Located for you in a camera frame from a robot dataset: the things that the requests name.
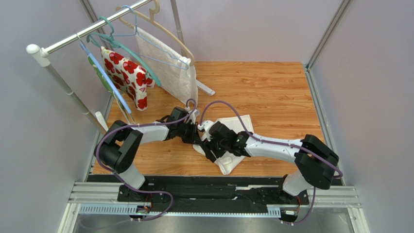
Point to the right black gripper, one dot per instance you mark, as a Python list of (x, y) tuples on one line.
[(209, 149)]

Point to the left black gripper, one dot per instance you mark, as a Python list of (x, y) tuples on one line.
[(195, 138)]

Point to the white cloth napkin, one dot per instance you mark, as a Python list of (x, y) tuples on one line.
[(228, 162)]

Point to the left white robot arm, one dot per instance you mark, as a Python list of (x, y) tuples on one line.
[(117, 149)]

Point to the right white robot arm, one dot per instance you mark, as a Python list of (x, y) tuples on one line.
[(315, 161)]

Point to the white hanging towel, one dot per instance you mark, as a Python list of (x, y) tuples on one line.
[(181, 84)]

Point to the green patterned cloth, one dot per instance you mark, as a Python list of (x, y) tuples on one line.
[(128, 117)]

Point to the red floral cloth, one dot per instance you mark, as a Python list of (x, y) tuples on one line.
[(128, 77)]

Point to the blue plastic hanger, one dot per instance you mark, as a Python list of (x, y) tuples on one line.
[(105, 80)]

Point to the teal plastic hanger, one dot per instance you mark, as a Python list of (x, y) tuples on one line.
[(117, 44)]

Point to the beige wooden hanger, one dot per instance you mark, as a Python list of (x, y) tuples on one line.
[(151, 48)]

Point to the white clothes rack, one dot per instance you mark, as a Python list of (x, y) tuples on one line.
[(61, 44)]

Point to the white slotted cable duct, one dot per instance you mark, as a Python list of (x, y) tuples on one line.
[(130, 209)]

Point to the light blue wire hanger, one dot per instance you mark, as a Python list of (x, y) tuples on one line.
[(182, 62)]

